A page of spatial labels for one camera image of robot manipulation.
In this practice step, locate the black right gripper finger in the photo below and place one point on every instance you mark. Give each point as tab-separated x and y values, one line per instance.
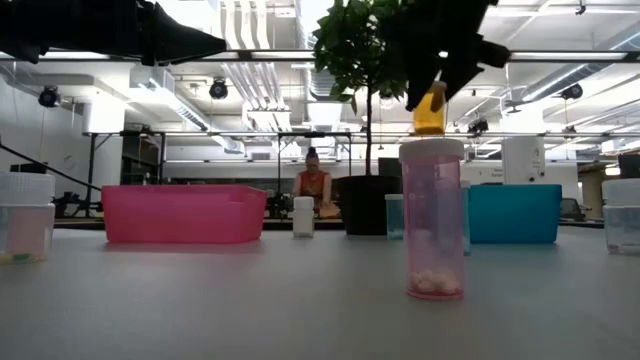
420	75
460	70

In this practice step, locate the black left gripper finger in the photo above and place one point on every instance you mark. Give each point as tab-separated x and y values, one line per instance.
175	40

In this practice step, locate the amber yellow pill bottle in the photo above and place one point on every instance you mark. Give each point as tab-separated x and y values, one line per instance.
429	117

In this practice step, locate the short teal pill bottle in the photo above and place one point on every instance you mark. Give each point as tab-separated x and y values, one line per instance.
394	217

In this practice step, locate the tall teal pill bottle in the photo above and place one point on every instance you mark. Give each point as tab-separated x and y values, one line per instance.
466	220

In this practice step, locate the tall pink pill bottle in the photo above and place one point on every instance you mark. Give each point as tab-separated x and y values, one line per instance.
432	225

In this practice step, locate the white opaque plastic bottle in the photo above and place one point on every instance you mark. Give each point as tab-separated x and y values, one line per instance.
303	217

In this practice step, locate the clear jar with white lid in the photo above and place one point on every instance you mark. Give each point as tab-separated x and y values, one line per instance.
622	220
25	220

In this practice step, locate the blue plastic bin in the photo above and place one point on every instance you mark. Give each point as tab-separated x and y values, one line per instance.
515	215

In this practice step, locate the pink plastic bin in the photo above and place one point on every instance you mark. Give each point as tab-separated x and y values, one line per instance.
180	215

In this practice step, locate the black ceiling spotlight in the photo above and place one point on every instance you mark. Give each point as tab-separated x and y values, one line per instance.
218	89
571	91
49	96

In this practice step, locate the green leafy tree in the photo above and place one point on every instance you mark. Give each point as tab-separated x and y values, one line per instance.
350	45

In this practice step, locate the black screen behind pot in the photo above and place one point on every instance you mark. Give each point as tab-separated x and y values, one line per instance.
390	166

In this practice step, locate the white pillar box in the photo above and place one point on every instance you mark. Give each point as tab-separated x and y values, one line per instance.
522	160

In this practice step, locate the black shelf rack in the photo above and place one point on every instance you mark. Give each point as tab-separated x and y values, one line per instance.
140	160

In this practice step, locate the black computer monitor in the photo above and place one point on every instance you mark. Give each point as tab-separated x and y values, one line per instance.
28	168

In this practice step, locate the person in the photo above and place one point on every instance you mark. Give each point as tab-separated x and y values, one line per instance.
314	185

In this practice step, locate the black metal frame stand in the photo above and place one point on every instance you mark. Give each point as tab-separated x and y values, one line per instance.
314	134

